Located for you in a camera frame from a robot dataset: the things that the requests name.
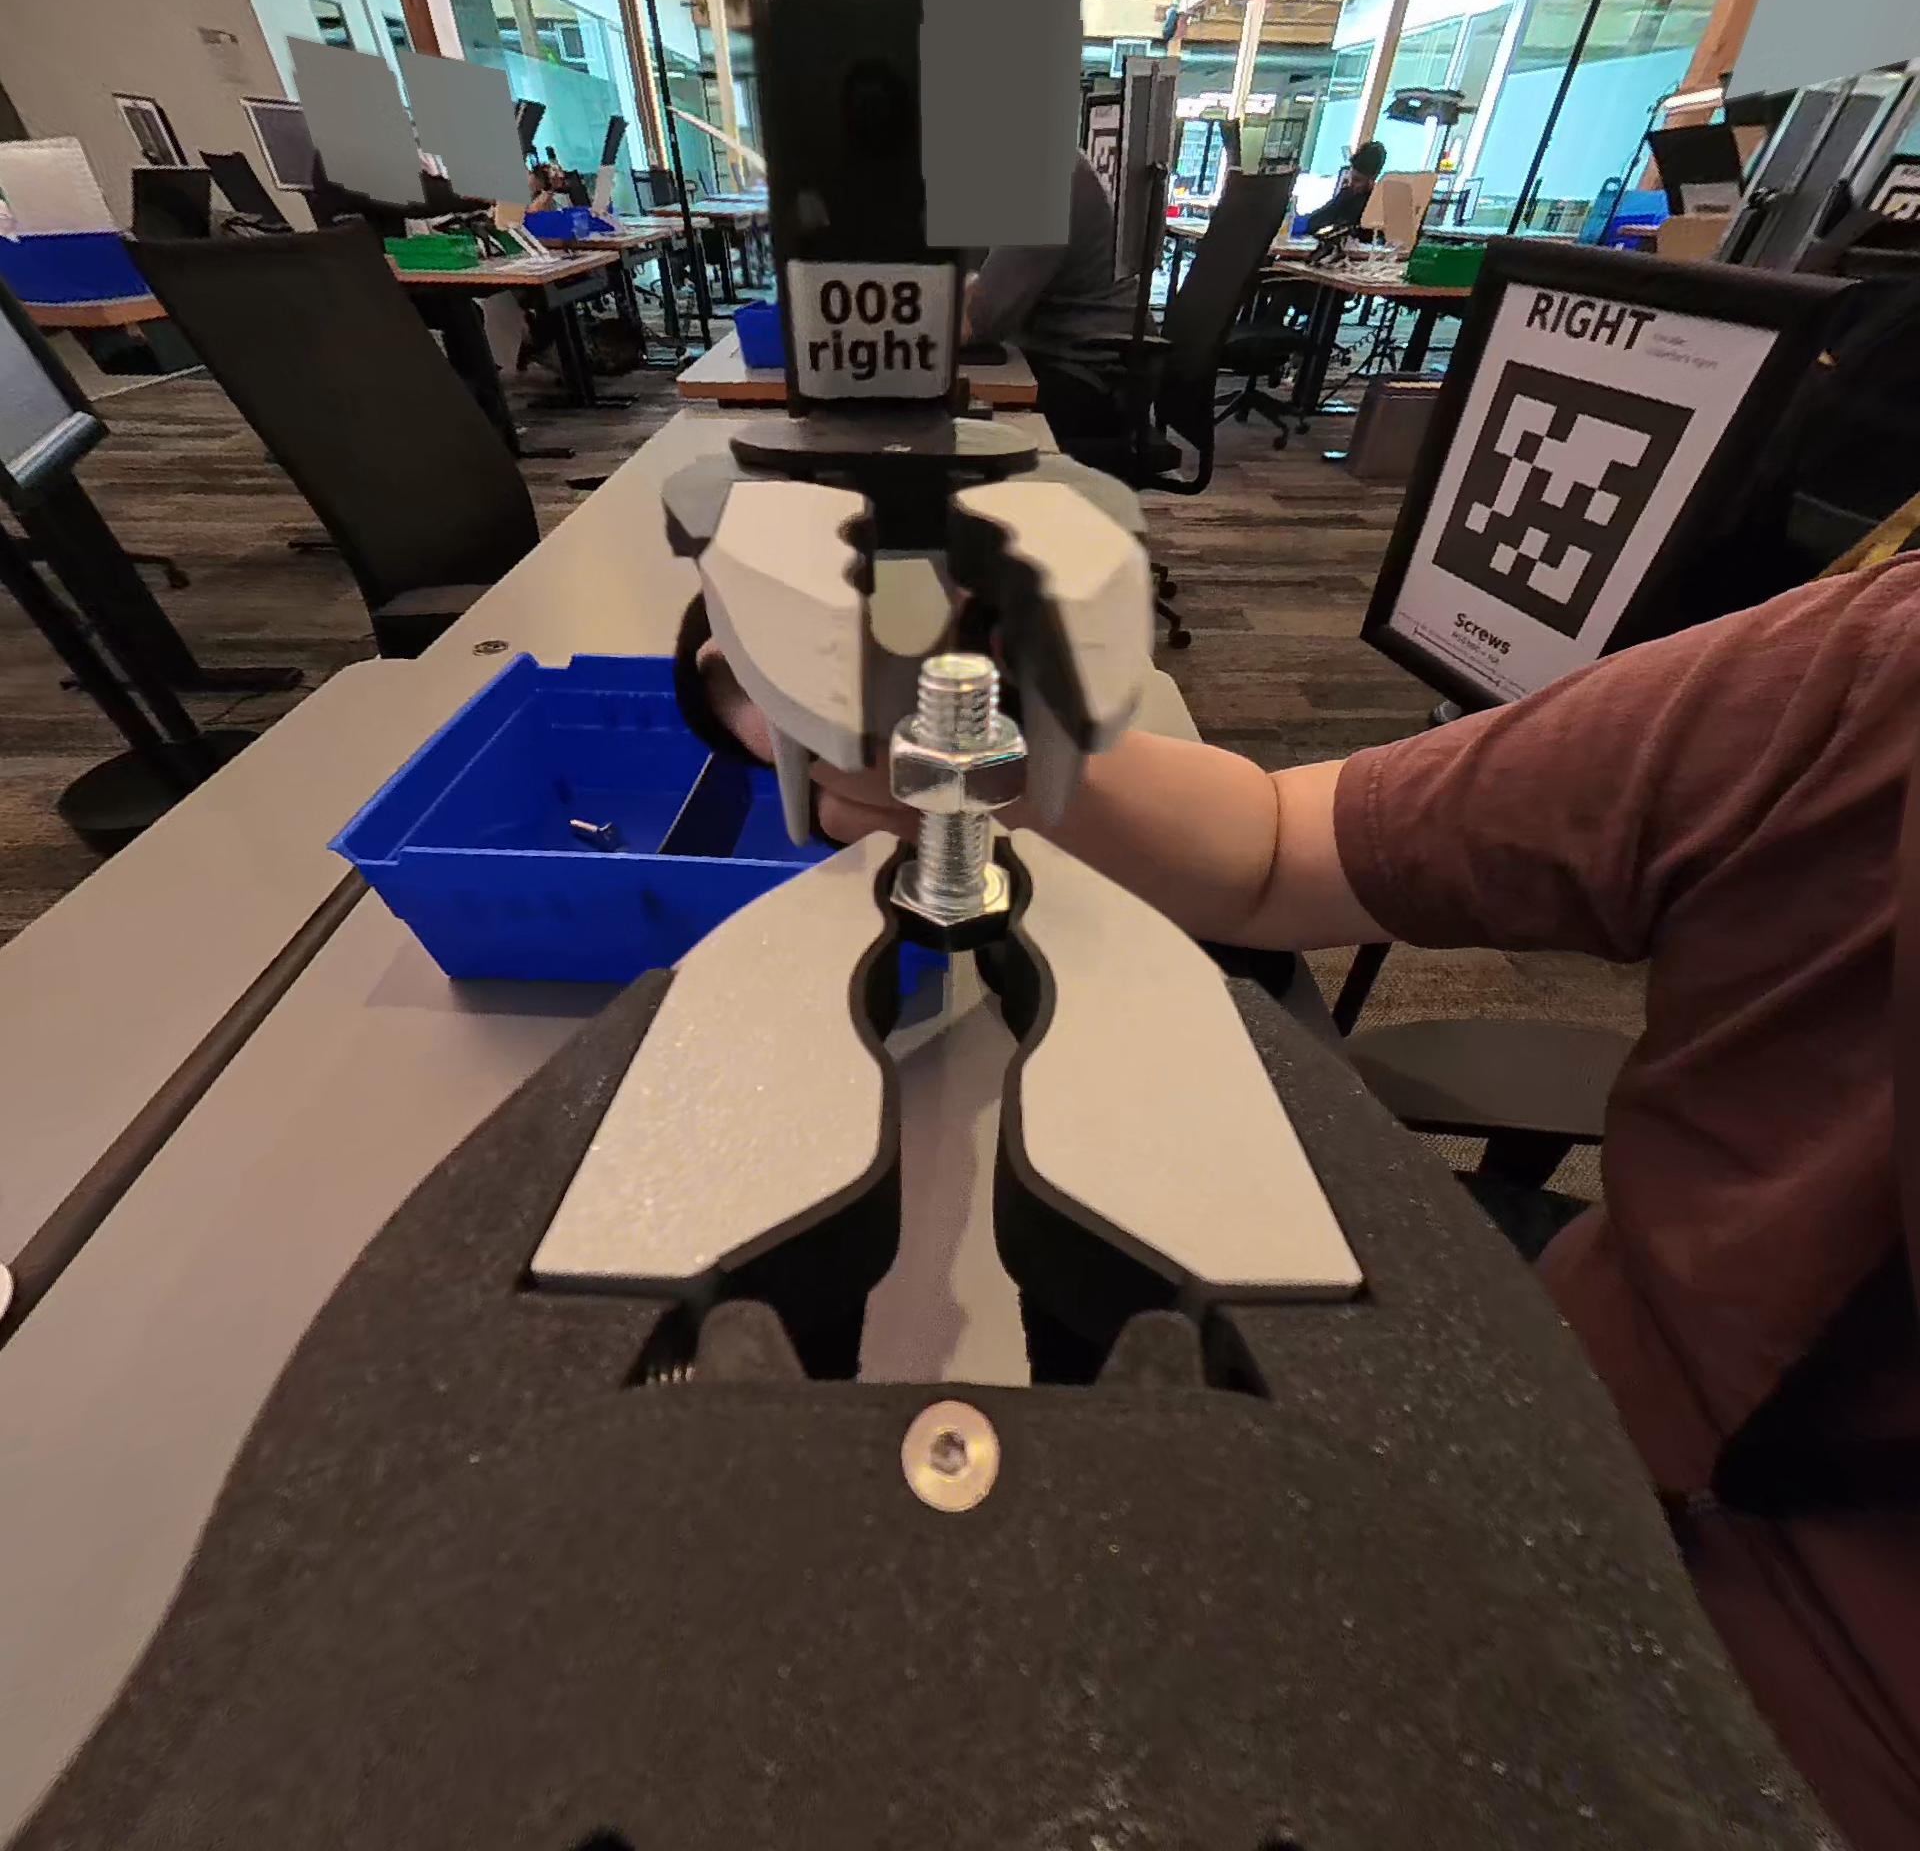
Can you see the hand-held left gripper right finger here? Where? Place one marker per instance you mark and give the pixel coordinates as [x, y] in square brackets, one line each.
[1184, 1100]

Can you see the small blue storage bin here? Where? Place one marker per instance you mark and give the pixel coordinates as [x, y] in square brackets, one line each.
[69, 265]
[758, 334]

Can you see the person's right hand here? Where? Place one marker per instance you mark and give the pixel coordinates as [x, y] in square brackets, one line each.
[856, 809]

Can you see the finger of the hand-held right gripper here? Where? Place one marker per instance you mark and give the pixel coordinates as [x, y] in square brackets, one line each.
[788, 620]
[1073, 606]

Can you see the green storage bin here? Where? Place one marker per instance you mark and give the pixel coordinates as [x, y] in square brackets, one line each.
[1447, 265]
[435, 250]

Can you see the black framed marker sign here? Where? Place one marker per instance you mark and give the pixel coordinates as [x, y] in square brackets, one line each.
[1559, 502]

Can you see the person's right forearm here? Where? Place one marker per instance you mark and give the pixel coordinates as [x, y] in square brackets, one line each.
[1198, 831]

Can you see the dark bin divider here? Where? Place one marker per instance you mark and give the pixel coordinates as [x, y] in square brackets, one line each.
[683, 815]

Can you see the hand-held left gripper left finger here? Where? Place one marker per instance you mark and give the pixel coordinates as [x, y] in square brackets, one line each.
[718, 1100]

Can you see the black framed easel board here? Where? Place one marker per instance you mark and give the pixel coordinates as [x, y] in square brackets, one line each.
[44, 412]

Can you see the black floor lamp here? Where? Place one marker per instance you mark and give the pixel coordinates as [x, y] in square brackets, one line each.
[1569, 97]
[670, 156]

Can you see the silver hex bolt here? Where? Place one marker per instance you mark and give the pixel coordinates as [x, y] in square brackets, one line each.
[956, 848]
[597, 831]

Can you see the blue plastic parts bin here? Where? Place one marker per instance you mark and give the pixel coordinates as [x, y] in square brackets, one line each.
[496, 907]

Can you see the silver hex nut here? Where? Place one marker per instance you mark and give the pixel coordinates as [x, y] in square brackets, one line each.
[961, 769]

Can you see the black office chair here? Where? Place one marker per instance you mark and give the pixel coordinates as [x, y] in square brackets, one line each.
[1223, 276]
[346, 412]

